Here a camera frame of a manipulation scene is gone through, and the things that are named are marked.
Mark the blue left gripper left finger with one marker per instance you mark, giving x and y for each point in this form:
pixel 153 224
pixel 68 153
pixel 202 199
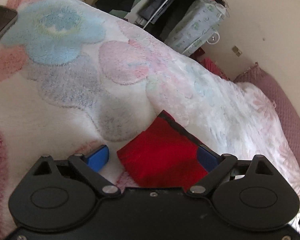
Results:
pixel 98 158

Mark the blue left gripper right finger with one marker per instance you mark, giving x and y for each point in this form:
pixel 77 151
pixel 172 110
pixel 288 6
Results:
pixel 207 158

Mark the red shirt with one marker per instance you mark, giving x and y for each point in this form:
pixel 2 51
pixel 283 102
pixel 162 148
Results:
pixel 164 155

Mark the white clothes rack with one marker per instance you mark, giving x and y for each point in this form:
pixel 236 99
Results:
pixel 152 12

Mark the floral fleece blanket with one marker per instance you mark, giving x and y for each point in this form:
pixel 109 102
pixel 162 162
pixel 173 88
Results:
pixel 73 78

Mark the mauve quilted bedspread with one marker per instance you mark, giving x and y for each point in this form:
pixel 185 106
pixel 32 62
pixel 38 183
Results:
pixel 277 99

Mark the small white fan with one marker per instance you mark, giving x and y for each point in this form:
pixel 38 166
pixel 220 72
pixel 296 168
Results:
pixel 213 38

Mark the light blue patterned storage bag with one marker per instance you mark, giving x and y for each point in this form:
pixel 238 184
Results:
pixel 198 25

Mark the wall socket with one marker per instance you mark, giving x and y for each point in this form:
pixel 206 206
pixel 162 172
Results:
pixel 237 51

